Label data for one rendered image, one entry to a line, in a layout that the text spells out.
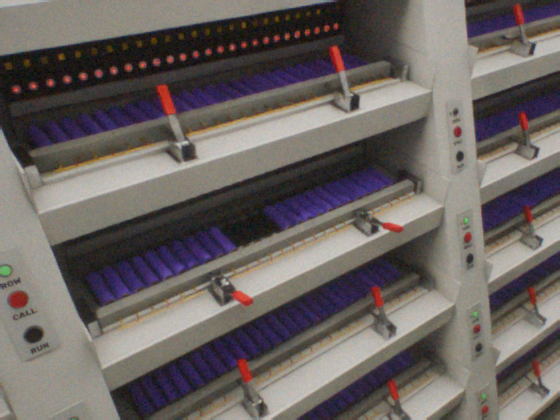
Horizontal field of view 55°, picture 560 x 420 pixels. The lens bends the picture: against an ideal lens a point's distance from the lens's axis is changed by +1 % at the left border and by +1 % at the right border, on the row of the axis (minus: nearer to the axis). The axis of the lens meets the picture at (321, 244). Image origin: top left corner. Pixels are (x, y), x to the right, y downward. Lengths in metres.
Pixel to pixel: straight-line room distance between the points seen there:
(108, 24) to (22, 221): 0.23
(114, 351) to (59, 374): 0.07
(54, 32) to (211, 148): 0.21
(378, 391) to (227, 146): 0.58
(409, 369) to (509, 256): 0.32
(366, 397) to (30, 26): 0.80
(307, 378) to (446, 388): 0.36
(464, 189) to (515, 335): 0.42
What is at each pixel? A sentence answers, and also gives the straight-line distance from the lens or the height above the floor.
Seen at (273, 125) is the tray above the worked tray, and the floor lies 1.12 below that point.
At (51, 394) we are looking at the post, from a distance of 0.70.
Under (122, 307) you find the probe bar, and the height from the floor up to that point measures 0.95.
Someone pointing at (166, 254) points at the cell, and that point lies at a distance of 0.80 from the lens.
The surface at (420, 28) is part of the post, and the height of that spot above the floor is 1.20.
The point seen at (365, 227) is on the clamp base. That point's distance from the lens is 0.86.
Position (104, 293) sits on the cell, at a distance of 0.76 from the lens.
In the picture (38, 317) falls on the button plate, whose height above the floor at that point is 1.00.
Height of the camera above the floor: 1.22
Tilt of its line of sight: 21 degrees down
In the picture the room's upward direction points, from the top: 12 degrees counter-clockwise
